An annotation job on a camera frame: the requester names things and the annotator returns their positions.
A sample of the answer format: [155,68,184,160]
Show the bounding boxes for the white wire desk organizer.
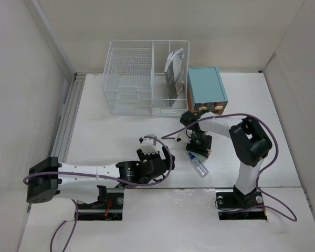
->
[102,40,190,117]

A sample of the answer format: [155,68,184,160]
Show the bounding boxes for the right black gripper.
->
[186,130,212,158]

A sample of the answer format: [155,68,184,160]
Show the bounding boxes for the clear bottle blue cap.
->
[187,152,208,178]

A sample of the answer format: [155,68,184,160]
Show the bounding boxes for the aluminium rail frame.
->
[48,72,87,162]

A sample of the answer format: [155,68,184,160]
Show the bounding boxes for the teal orange drawer box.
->
[187,67,228,115]

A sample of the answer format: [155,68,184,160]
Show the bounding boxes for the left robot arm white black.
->
[23,147,175,208]

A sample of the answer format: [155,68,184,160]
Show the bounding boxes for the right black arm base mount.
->
[215,186,267,221]

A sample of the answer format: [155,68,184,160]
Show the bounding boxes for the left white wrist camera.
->
[139,134,158,155]

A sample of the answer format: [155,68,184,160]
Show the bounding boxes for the grey white manual booklet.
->
[164,48,184,107]

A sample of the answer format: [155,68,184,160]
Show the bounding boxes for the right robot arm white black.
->
[180,110,272,207]

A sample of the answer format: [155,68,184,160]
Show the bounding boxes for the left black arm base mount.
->
[75,185,124,221]

